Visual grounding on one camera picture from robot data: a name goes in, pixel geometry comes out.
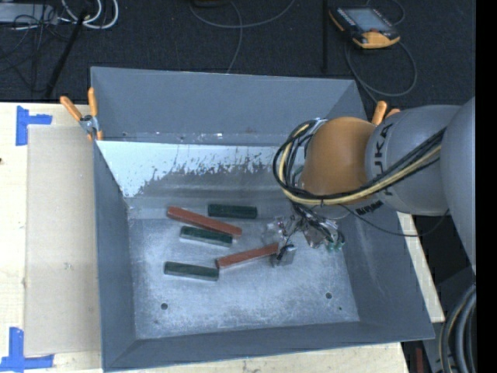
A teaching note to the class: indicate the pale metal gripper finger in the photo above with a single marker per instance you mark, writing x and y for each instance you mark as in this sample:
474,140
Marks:
286,255
276,230

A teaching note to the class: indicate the red-brown block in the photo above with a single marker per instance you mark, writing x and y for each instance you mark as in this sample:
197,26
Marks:
244,256
202,220

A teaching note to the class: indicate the dark green flat block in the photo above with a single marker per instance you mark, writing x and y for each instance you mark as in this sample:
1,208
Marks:
232,211
191,271
204,236

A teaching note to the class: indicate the grey metal bin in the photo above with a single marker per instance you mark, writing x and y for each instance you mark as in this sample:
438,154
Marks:
240,309

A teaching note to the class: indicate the pale wood flat board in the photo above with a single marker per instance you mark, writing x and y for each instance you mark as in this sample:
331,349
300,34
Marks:
58,247

